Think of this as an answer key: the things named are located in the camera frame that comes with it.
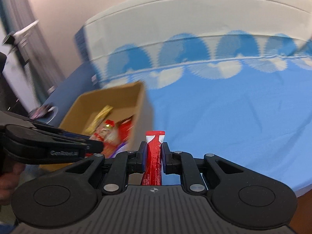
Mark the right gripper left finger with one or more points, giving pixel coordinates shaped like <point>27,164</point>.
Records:
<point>124,164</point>

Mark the brown cardboard box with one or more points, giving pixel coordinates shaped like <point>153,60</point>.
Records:
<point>132,115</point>

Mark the large red snack packet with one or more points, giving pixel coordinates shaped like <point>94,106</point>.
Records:
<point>113,135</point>

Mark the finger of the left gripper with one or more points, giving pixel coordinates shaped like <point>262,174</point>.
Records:
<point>94,147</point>
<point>58,133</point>

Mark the grey curtain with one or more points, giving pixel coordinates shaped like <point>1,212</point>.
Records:
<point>42,69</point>

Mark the red stick snack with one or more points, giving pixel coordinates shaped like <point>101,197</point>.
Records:
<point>153,170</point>

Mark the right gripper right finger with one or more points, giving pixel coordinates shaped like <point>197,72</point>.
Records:
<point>187,167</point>

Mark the person's left hand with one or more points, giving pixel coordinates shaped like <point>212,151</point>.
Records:
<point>10,180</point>

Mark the blue white patterned cover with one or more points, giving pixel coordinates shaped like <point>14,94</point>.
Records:
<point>231,77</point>

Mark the yellow snack bar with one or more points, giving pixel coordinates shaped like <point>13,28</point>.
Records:
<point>99,118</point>

